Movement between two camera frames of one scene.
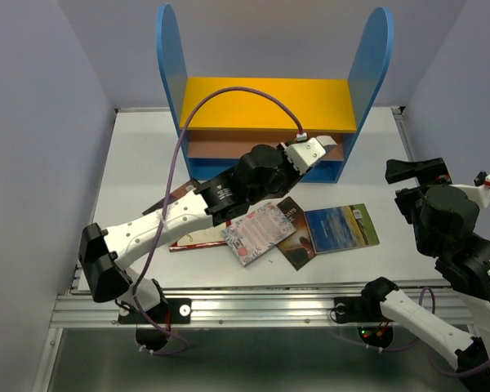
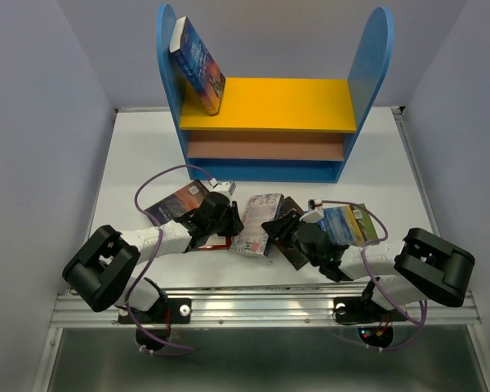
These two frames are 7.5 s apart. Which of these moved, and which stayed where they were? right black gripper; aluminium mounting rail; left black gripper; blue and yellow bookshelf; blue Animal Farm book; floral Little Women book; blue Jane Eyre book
Moved: floral Little Women book; blue Jane Eyre book; left black gripper; right black gripper
Stayed: blue Animal Farm book; blue and yellow bookshelf; aluminium mounting rail
